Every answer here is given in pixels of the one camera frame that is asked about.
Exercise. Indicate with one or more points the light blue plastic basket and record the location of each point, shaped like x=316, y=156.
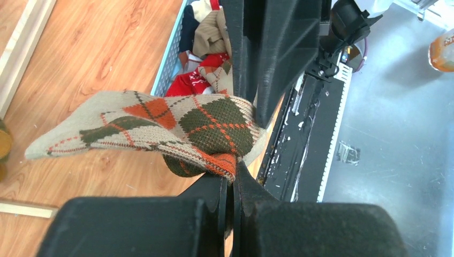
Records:
x=170, y=63

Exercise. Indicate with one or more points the orange packaged bottle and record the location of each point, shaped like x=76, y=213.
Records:
x=440, y=53

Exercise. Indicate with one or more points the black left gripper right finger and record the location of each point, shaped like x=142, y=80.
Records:
x=265, y=226

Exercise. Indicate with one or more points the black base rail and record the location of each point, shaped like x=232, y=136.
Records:
x=297, y=162

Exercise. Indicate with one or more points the red snowflake sock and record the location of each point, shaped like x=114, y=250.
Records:
x=193, y=82

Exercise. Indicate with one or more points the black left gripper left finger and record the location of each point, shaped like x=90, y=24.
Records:
x=190, y=224

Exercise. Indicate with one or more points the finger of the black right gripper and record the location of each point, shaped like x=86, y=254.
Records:
x=272, y=43

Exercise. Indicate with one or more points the navy blue sock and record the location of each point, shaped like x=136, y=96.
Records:
x=189, y=25

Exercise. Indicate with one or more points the wooden drying rack frame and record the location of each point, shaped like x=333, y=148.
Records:
x=14, y=61

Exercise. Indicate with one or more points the argyle brown sock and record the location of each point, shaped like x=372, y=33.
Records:
x=195, y=133
x=220, y=78

